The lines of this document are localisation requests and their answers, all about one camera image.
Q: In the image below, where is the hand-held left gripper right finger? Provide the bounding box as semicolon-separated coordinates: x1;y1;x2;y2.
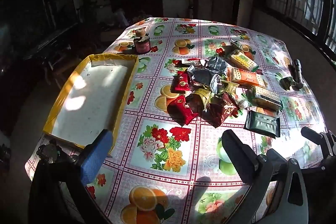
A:
221;129;309;224

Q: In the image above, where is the brown gold snack packet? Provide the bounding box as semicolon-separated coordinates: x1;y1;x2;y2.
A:
186;88;214;113

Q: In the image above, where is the dark green wafer packet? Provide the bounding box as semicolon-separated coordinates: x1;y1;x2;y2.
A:
244;110;281;138

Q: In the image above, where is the black flashlight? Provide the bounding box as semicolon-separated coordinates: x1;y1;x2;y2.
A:
290;59;304;90

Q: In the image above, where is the red gold-emblem candy packet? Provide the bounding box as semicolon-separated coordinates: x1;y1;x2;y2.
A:
170;70;190;95

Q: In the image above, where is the yellow snack packet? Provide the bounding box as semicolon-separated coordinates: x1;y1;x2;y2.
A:
219;79;240;96

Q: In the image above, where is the dark red snack packet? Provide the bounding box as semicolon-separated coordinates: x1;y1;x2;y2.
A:
205;92;240;128

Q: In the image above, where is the white tray yellow taped rim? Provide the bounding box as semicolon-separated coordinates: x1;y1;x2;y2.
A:
43;53;139;159

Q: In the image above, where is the large red snack packet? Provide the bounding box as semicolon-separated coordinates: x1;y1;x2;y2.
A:
167;94;200;126

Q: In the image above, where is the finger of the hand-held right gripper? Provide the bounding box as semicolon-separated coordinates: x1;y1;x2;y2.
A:
301;126;336;159

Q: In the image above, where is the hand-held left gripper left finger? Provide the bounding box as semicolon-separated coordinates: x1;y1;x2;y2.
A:
29;129;114;224

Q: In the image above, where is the fruit and flower printed tablecloth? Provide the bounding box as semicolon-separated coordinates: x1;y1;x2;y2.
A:
25;17;327;224

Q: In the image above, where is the orange cracker pack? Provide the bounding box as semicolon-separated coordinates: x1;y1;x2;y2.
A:
226;67;267;88

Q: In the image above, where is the silver foil snack packet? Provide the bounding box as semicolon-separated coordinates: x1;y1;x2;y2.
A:
187;67;221;94

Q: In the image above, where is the small clear green-edged candy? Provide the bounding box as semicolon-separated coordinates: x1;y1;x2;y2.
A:
236;97;250;109

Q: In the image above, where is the green label cracker pack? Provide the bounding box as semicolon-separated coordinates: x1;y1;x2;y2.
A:
246;86;283;112
226;50;259;73

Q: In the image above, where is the dark jar red label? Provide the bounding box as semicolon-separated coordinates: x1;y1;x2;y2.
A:
133;34;151;55

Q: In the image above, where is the red white snack packet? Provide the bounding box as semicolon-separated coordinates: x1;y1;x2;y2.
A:
181;57;203;67

